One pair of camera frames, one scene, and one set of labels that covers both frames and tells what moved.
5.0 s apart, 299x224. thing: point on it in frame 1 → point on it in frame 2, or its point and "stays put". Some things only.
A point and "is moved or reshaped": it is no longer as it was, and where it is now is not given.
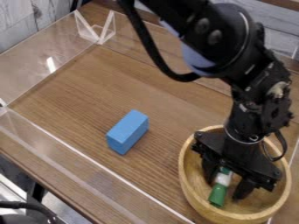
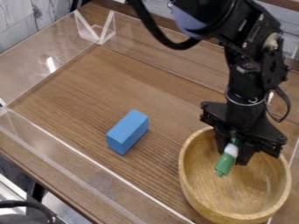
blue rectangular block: [127, 132] stays put
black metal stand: [33, 217] stays put
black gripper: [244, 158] → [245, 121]
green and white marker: [220, 190] is moved or reshaped
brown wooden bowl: [262, 205] stays put
